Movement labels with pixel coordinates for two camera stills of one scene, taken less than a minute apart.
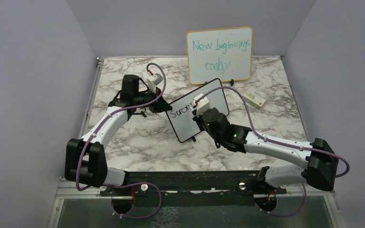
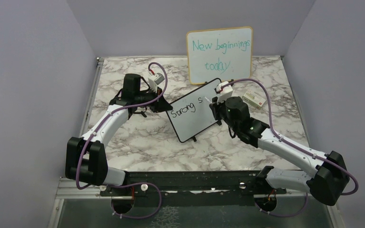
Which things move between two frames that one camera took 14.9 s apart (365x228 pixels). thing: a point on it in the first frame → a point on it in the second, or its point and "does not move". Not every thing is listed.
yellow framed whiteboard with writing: x=225 y=54 does not move
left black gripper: x=160 y=106 does not move
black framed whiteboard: x=180 y=115 does not move
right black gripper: x=198 y=119 → x=215 y=106
